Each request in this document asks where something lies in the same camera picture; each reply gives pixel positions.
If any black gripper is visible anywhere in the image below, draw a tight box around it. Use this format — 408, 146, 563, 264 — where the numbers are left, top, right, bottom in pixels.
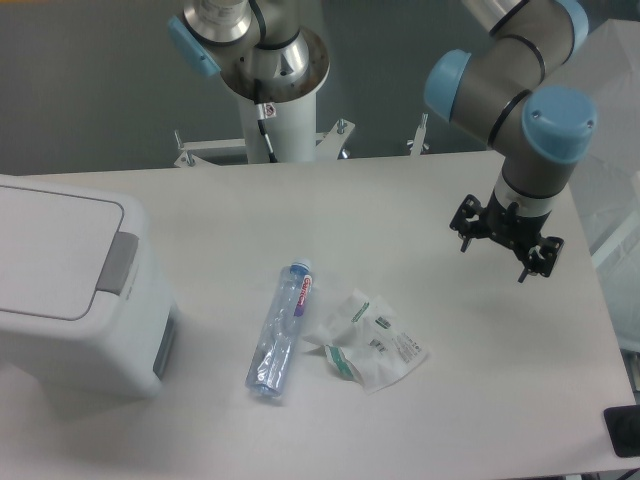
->
449, 194, 564, 283

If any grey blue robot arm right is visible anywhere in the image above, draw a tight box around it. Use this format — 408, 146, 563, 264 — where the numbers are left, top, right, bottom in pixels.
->
424, 1, 597, 260

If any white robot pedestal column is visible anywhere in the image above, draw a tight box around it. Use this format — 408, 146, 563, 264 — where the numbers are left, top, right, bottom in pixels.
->
222, 27, 330, 164

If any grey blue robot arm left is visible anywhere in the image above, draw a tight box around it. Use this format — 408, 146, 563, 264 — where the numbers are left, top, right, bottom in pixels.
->
168, 1, 587, 277

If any white plastic trash can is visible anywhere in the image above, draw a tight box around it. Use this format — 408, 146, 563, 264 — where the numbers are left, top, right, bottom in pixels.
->
1, 175, 176, 397

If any clear plastic water bottle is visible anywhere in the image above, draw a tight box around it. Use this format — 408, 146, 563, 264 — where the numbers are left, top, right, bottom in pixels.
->
245, 258, 314, 398

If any crumpled white paper wrapper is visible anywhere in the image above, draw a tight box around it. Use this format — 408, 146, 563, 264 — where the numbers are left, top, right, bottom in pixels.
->
303, 289, 429, 394

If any grey trash can lid button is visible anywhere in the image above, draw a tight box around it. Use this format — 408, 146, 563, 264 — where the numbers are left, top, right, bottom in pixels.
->
96, 231, 139, 295

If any black cable on pedestal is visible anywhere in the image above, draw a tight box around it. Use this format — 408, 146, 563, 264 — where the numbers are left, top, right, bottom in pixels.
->
252, 78, 279, 164

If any white metal base frame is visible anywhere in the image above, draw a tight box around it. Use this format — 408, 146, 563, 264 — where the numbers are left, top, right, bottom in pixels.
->
172, 118, 357, 169

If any black device table corner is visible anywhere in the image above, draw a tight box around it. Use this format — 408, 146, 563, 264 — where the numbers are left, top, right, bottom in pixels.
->
603, 405, 639, 458

